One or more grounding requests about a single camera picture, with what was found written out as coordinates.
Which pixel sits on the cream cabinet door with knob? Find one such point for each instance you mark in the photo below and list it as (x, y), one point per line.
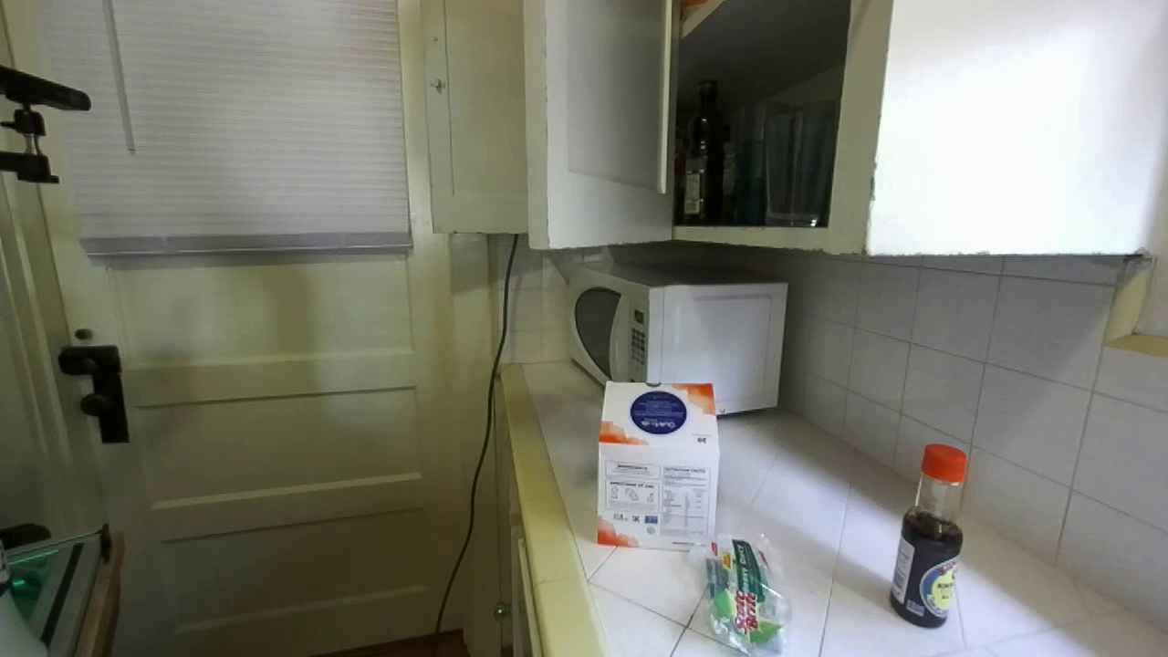
(608, 122)

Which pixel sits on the cream base cabinet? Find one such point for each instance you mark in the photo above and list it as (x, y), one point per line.
(515, 550)

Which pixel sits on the cream cabinet door without knob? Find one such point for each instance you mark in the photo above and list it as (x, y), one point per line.
(478, 122)

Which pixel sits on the white panel room door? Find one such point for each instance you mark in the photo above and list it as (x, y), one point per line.
(280, 424)

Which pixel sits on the white door blind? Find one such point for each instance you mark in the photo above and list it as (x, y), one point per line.
(242, 122)

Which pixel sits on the black door lock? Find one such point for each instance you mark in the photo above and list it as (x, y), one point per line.
(102, 387)

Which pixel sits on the white microwave oven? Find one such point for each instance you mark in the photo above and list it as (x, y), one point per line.
(715, 339)

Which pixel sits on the white orange carton box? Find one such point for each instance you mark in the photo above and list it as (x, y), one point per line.
(657, 487)

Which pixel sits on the dark glass bottle with label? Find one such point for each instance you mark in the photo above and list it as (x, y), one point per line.
(697, 157)

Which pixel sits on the clear drinking glass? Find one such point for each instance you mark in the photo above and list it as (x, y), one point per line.
(752, 168)
(805, 168)

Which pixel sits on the green snack packet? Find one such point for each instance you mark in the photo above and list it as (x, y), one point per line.
(747, 597)

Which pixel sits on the soy sauce bottle red cap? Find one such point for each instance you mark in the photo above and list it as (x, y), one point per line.
(927, 558)

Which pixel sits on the thin blind wand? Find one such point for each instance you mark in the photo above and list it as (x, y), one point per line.
(120, 84)

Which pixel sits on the cream wall cabinet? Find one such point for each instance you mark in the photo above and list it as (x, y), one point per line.
(1010, 122)

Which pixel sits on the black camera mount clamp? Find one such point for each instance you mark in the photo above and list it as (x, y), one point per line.
(30, 109)

